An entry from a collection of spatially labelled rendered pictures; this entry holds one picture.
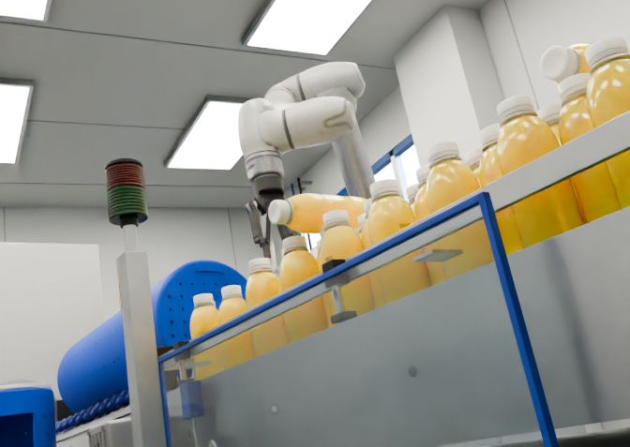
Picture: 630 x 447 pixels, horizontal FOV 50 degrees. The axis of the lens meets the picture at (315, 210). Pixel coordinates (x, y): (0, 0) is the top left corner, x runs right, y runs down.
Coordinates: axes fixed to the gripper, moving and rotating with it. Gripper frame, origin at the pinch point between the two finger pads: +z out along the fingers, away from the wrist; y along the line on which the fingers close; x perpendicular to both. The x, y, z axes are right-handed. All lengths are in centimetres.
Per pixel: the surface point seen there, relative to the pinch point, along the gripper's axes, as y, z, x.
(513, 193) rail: 31, 22, 90
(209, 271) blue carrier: 9.1, -2.7, -18.0
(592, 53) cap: 26, 11, 99
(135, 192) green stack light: 46, -2, 29
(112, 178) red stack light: 49, -5, 28
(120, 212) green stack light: 48, 1, 29
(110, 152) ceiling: -106, -223, -393
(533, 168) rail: 31, 20, 93
